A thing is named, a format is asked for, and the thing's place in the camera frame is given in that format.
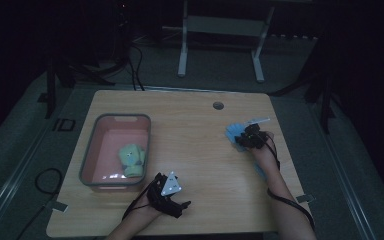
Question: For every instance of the white metal stand frame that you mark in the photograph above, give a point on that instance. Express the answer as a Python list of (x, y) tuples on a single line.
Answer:
[(221, 26)]

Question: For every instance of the person's left hand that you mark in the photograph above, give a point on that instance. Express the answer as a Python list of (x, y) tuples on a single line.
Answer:
[(146, 209)]

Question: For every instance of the black tripod stand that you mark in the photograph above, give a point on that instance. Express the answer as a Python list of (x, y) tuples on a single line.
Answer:
[(50, 93), (326, 106)]

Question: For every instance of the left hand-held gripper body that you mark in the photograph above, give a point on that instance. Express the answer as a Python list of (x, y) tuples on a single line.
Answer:
[(166, 196)]

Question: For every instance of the green glove with face print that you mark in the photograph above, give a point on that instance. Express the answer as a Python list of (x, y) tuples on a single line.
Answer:
[(131, 155)]

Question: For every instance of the plain blue glove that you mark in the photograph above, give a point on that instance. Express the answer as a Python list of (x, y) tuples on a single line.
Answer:
[(233, 131)]

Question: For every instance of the grey tape piece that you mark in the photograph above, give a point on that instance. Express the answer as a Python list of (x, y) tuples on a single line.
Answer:
[(58, 206), (305, 198)]

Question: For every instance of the blue glove with dark print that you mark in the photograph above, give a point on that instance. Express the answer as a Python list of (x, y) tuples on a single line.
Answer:
[(259, 171)]

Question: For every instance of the pink basin with grey rim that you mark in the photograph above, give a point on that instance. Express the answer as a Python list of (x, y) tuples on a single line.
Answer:
[(116, 153)]

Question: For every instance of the person's right hand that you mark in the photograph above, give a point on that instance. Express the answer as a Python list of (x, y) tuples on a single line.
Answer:
[(263, 151)]

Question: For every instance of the round grey table grommet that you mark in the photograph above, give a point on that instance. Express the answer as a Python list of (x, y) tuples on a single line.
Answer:
[(218, 106)]

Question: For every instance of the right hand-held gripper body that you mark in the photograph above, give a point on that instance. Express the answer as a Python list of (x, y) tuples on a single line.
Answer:
[(255, 135)]

